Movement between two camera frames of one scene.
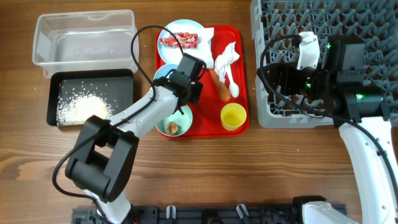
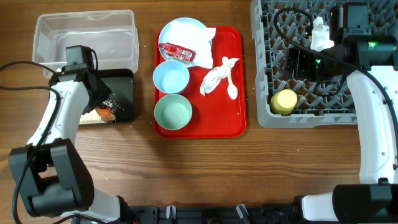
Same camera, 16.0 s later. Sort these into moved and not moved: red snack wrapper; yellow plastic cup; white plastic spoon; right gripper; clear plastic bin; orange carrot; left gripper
Moved: left gripper; orange carrot; right gripper; yellow plastic cup; red snack wrapper
Not moved: white plastic spoon; clear plastic bin
